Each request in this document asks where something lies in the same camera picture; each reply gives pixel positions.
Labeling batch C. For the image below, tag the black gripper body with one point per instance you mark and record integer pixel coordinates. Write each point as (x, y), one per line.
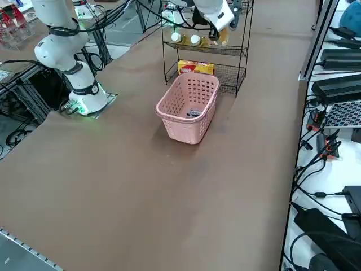
(200, 17)

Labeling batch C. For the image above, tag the blue white snack packet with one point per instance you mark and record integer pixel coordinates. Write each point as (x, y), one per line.
(194, 113)

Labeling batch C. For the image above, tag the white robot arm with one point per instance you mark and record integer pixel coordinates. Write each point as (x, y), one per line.
(81, 82)
(169, 14)

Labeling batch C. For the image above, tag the pink plastic basket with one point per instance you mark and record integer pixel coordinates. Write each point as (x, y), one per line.
(183, 132)

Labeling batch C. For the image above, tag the yellow red snack box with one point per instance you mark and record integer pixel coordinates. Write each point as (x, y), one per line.
(194, 67)

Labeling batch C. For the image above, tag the white device green light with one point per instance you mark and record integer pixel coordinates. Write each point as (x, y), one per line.
(81, 8)

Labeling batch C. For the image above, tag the black power adapter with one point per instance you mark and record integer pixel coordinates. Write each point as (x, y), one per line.
(335, 86)
(354, 197)
(341, 60)

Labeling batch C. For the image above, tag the black orange clamp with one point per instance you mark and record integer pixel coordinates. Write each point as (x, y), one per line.
(316, 118)
(328, 146)

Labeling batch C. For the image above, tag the blue rounded object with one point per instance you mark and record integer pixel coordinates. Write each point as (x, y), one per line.
(351, 17)

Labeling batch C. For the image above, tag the grey perforated panel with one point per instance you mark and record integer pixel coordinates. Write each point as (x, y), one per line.
(344, 114)

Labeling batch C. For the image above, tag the clear acrylic rack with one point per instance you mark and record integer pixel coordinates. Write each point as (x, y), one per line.
(17, 34)

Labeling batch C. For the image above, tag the aluminium frame post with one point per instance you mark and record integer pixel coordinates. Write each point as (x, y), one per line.
(318, 42)

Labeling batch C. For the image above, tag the aluminium table frame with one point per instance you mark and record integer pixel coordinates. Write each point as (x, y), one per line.
(28, 93)

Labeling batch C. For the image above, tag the grey metal table rail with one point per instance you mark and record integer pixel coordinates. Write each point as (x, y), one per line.
(17, 245)

